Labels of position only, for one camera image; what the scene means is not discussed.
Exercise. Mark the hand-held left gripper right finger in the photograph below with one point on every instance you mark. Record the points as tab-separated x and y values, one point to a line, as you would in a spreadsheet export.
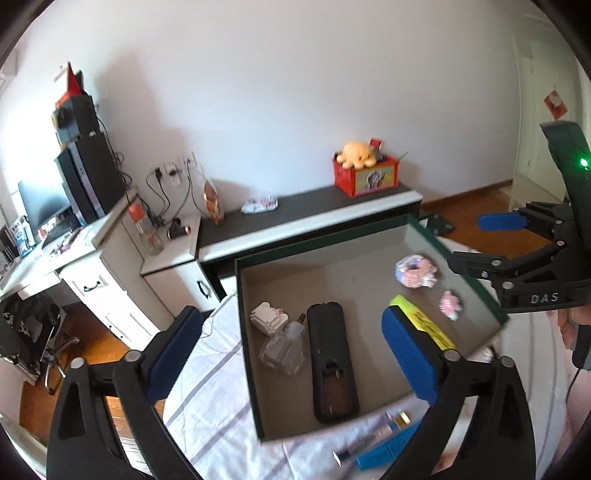
411	355

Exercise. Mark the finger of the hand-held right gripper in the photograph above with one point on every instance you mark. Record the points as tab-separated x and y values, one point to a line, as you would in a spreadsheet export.
498	221
475	264

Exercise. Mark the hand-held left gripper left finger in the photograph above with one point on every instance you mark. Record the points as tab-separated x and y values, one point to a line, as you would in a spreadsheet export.
175	350

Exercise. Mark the yellow highlighter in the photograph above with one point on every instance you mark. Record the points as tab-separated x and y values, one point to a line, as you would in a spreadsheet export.
429	325

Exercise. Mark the small pink white candy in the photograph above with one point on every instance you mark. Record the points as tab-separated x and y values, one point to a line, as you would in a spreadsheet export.
450	304

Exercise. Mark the black glasses case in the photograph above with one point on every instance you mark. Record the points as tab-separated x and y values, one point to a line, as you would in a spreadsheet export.
330	350

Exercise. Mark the blue gold box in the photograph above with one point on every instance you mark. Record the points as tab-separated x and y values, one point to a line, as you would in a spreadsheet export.
388	445

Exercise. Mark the white block toy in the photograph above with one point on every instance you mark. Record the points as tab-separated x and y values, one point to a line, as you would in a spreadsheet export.
268	317

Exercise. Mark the green cardboard tray box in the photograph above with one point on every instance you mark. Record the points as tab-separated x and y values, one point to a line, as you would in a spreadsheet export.
351	277

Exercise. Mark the clear glass bottle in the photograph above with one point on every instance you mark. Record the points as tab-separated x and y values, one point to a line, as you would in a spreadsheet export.
284	346

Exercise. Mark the person's right hand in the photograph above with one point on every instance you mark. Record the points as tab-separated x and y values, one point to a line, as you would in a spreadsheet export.
565	327

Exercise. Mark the white striped quilt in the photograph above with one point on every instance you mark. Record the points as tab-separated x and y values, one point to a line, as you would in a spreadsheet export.
221	369

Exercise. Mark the white side cabinet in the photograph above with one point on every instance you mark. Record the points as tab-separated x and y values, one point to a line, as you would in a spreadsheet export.
180	277

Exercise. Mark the white desk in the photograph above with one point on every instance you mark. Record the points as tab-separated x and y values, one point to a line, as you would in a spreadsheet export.
106	295

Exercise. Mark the silver cosmetic tube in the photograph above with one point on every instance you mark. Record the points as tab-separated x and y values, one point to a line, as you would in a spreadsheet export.
369	441

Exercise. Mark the white door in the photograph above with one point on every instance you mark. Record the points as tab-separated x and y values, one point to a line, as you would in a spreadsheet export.
540	115

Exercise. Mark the small black cylinder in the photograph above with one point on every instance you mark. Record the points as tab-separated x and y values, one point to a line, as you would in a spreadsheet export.
179	229

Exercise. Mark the clear bottle orange cap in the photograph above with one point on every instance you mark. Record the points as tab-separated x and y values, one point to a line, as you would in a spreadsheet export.
147	230

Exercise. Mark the red door decoration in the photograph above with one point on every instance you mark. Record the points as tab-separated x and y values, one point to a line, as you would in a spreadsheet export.
555	104

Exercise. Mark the red toy crate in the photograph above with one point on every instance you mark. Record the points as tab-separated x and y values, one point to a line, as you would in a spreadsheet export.
369	177

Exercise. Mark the red white card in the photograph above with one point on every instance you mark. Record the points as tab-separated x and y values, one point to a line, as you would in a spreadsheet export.
376	143

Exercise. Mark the grey office chair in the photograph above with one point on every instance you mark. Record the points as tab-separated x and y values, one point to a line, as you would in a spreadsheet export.
27	327

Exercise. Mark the clear orange snack bag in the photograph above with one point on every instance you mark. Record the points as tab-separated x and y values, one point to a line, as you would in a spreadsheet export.
213	203

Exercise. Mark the yellow octopus plush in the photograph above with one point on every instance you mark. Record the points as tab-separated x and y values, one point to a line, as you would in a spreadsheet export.
355	153

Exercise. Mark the black keyboard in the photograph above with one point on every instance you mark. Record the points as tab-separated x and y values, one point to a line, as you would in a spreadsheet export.
60	230

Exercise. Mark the printed white packet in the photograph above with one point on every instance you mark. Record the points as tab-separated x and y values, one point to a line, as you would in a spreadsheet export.
259	205

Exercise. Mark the black-topped low cabinet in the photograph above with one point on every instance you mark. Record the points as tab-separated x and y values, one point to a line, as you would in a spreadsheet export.
314	207

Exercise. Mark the black computer tower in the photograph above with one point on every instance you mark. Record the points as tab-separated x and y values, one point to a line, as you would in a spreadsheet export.
92	180

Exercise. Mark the blue white package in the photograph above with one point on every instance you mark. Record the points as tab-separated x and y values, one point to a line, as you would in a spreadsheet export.
22	235

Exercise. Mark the black computer monitor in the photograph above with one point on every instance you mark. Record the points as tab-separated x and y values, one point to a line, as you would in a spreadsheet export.
41	203

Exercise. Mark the black box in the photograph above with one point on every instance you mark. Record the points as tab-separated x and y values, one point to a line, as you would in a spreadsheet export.
76	117

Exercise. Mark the red paper bag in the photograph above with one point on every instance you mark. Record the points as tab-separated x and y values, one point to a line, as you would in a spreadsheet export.
71	83

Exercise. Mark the white wall outlet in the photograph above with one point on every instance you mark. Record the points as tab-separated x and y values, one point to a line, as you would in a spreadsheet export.
173	166
159	170
189	160

